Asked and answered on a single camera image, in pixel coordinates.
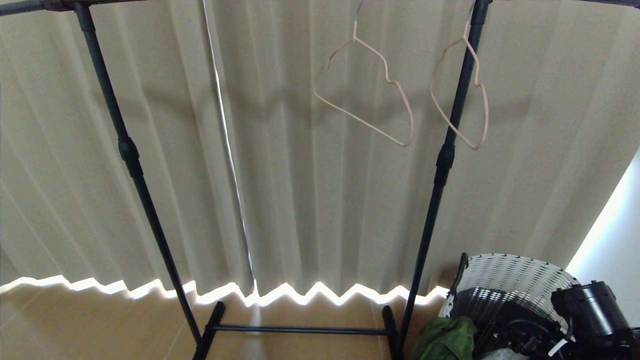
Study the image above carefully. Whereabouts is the white laundry basket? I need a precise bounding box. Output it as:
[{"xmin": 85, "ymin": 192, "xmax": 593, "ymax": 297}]
[{"xmin": 440, "ymin": 252, "xmax": 581, "ymax": 360}]

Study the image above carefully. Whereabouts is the black clothes rack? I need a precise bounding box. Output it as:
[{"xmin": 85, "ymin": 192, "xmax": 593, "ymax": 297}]
[{"xmin": 0, "ymin": 0, "xmax": 640, "ymax": 360}]

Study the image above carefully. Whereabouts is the pink clothes hanger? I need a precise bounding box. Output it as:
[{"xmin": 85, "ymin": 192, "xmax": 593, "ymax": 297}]
[
  {"xmin": 430, "ymin": 0, "xmax": 490, "ymax": 151},
  {"xmin": 313, "ymin": 0, "xmax": 415, "ymax": 148}
]

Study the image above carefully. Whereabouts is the beige curtain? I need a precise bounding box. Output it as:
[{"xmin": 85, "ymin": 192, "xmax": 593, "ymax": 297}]
[{"xmin": 0, "ymin": 0, "xmax": 640, "ymax": 307}]

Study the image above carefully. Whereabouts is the green printed shirt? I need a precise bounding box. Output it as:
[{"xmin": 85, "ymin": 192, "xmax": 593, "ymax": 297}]
[{"xmin": 410, "ymin": 316, "xmax": 480, "ymax": 360}]

